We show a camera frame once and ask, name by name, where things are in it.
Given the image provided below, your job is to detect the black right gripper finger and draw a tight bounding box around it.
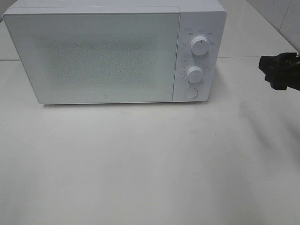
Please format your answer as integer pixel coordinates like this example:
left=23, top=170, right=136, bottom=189
left=258, top=52, right=300, bottom=73

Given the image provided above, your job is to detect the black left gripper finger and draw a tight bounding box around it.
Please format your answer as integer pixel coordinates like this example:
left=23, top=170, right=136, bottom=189
left=265, top=72, right=300, bottom=90

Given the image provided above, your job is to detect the white timer knob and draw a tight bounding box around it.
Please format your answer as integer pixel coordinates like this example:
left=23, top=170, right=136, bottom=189
left=187, top=66, right=204, bottom=83

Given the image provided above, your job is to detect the round white door button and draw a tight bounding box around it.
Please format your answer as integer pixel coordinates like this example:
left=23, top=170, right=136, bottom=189
left=184, top=88, right=198, bottom=99

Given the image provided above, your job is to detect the white microwave door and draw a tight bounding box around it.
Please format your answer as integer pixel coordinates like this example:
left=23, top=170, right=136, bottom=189
left=4, top=13, right=179, bottom=104

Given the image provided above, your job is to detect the upper white power knob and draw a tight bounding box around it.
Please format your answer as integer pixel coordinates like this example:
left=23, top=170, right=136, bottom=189
left=190, top=34, right=210, bottom=56

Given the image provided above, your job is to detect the white microwave oven body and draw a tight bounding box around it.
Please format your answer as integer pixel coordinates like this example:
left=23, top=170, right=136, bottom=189
left=3, top=0, right=227, bottom=104

